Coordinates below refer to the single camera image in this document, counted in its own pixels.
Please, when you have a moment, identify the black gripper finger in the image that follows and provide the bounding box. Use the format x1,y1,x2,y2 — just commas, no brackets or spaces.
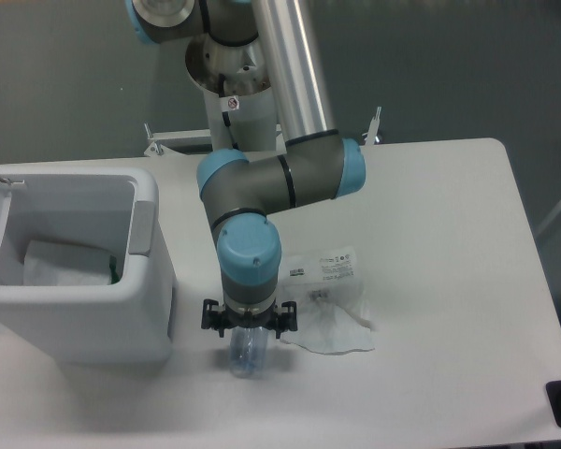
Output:
201,298,227,338
274,300,297,339

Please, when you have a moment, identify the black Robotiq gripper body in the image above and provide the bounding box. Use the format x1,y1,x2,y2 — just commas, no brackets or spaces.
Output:
224,306,275,329

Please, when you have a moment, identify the clear plastic water bottle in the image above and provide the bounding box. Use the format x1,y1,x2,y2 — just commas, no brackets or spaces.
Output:
228,327,272,380

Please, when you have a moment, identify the clear plastic packaging bag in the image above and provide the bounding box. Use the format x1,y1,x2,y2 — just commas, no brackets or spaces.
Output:
278,246,375,355

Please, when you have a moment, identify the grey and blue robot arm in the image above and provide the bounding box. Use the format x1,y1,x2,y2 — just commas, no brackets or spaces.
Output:
125,1,366,334

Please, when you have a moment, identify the green item in trash can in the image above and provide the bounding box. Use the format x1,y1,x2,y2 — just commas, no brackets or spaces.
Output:
108,255,120,284

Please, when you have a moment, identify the white open trash can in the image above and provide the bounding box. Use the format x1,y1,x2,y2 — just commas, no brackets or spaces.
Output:
0,167,176,363

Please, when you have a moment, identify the white paper in trash can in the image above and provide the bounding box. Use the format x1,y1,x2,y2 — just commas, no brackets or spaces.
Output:
23,240,111,286

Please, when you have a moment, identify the white pedestal base frame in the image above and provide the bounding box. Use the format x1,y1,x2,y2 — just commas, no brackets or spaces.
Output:
143,106,383,157

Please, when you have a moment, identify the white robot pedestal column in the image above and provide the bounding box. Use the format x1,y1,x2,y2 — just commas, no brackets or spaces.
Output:
185,34,279,152

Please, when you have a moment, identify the black cable on pedestal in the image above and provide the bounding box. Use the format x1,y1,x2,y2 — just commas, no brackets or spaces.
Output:
218,73,240,153

